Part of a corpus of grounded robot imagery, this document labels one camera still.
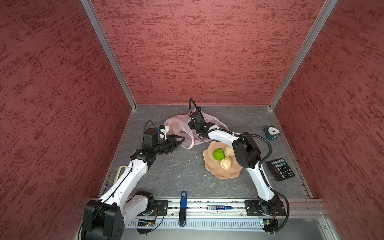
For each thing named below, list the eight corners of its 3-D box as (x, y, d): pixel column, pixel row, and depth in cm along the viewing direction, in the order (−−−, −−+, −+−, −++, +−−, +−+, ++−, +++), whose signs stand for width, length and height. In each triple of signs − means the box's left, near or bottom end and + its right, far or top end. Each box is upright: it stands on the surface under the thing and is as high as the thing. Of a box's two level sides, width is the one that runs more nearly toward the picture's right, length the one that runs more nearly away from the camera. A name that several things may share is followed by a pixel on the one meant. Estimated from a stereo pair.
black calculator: (277, 181, 85) (280, 180, 83) (266, 163, 92) (268, 161, 90) (292, 177, 87) (295, 175, 84) (280, 159, 94) (282, 156, 92)
